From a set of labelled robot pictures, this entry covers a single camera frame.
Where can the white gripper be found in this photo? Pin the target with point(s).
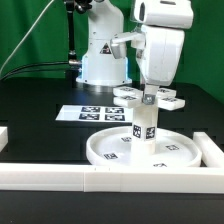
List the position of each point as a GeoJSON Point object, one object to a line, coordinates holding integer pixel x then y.
{"type": "Point", "coordinates": [158, 40]}

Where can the white cross-shaped table base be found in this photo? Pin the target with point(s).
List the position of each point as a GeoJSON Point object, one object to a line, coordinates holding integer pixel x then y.
{"type": "Point", "coordinates": [131, 97]}

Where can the white round table top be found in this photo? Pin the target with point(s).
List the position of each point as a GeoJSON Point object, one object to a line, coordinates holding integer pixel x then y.
{"type": "Point", "coordinates": [117, 147]}

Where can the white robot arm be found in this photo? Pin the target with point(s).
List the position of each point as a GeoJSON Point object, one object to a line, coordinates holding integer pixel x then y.
{"type": "Point", "coordinates": [99, 66]}

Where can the white sheet with fiducial markers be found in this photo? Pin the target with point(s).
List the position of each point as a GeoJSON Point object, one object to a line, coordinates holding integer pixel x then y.
{"type": "Point", "coordinates": [83, 113]}

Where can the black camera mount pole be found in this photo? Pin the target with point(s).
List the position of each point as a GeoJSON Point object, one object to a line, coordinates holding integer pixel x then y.
{"type": "Point", "coordinates": [79, 6]}

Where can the white U-shaped workspace frame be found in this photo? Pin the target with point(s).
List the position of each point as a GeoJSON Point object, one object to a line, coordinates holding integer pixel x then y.
{"type": "Point", "coordinates": [207, 178]}

